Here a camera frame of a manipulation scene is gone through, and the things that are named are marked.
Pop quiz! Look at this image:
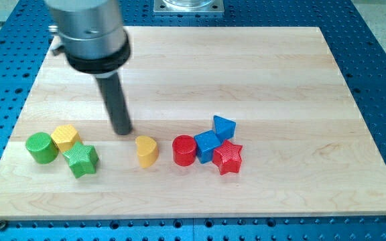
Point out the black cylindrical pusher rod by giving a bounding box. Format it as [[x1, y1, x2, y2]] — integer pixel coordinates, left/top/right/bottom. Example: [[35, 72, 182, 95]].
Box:
[[95, 72, 132, 135]]

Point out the yellow heart block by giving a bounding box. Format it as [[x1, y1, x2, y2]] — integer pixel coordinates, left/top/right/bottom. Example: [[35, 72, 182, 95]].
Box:
[[135, 135, 159, 168]]

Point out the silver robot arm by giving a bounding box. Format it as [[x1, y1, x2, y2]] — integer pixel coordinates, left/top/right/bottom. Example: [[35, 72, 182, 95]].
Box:
[[44, 0, 132, 135]]

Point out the green star block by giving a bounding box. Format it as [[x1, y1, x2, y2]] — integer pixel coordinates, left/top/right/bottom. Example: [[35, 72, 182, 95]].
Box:
[[63, 141, 99, 179]]

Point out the red star block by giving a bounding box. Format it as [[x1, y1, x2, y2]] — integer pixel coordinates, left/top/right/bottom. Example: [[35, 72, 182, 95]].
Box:
[[212, 140, 243, 175]]

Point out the yellow hexagon block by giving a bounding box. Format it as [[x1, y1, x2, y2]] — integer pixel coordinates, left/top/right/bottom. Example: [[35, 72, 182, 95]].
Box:
[[50, 125, 82, 152]]

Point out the green cylinder block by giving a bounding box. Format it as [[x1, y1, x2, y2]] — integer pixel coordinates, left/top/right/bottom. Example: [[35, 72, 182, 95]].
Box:
[[25, 132, 59, 164]]

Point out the red cylinder block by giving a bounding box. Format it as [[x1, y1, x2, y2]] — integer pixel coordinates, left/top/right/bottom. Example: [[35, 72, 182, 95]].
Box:
[[172, 135, 197, 167]]

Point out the blue perforated metal table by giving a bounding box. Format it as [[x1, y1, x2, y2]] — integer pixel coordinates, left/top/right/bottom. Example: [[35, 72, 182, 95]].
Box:
[[0, 1, 386, 240]]

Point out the blue cube block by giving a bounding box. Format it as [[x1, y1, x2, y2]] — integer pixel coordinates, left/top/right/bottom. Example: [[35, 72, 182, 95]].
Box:
[[194, 130, 221, 163]]

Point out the blue triangle block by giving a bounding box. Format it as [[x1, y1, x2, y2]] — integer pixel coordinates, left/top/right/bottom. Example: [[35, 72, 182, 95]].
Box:
[[212, 115, 236, 143]]

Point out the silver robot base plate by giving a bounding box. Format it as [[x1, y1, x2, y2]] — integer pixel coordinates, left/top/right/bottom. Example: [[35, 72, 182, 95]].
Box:
[[153, 0, 224, 14]]

